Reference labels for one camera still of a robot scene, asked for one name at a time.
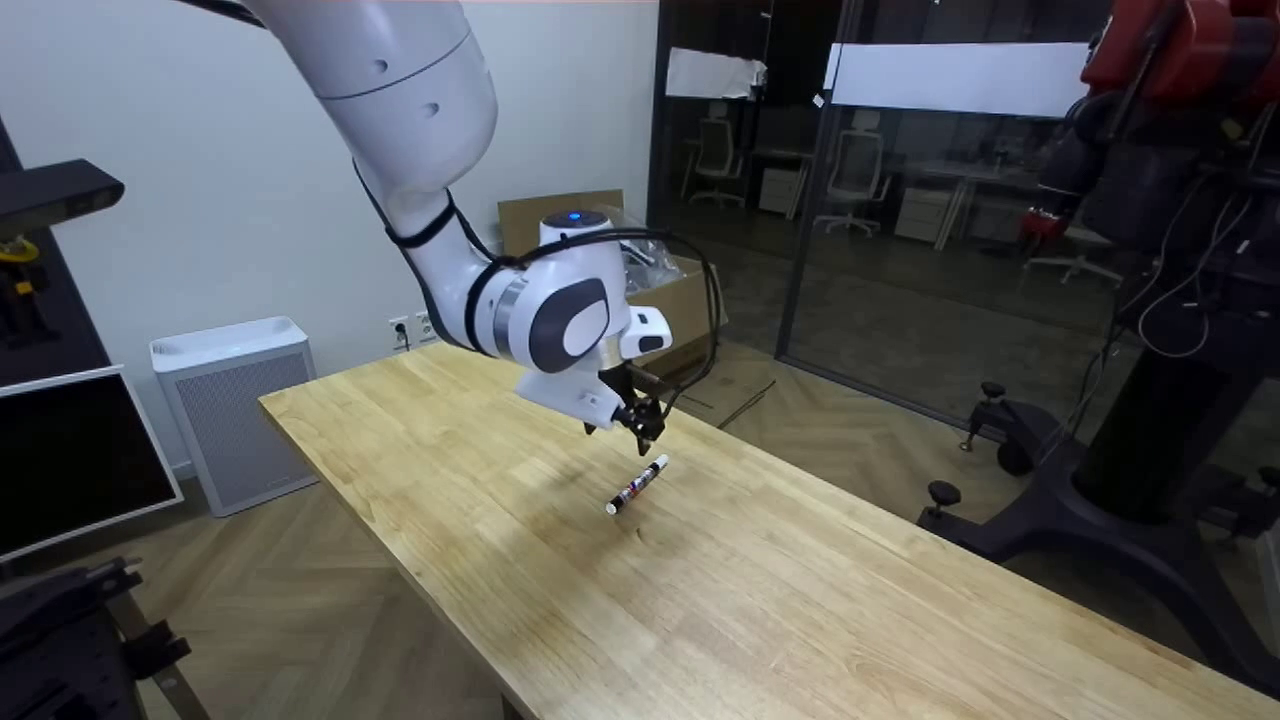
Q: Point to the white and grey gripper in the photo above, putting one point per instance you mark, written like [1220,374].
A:
[587,343]

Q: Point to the black and white marker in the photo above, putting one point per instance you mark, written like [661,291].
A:
[639,486]

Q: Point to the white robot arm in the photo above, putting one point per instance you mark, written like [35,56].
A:
[414,101]

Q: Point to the cardboard box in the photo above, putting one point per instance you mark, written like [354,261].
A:
[639,269]

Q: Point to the white office chair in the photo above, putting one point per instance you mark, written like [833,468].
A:
[855,184]

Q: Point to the black monitor screen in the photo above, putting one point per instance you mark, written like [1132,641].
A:
[76,458]

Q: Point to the black shelf unit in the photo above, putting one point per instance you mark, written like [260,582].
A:
[46,325]

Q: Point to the black tripod stand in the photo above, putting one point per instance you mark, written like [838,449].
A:
[72,647]

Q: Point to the red robot upper body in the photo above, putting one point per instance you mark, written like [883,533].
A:
[1184,54]

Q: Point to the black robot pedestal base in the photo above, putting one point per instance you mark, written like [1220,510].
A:
[1137,489]

